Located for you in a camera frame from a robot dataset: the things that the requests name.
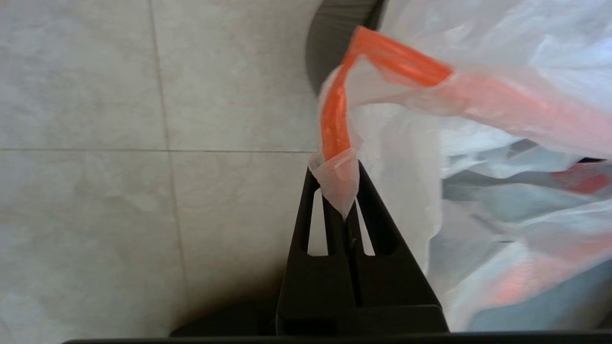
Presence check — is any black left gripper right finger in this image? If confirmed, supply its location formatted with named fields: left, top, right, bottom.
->
left=351, top=162, right=441, bottom=307

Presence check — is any white trash bag red print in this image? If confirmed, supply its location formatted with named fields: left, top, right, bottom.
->
left=308, top=0, right=612, bottom=333

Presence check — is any black trash bin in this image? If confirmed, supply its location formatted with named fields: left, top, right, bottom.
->
left=306, top=0, right=385, bottom=96

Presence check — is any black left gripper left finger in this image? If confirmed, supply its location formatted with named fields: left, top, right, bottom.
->
left=276, top=172, right=357, bottom=320

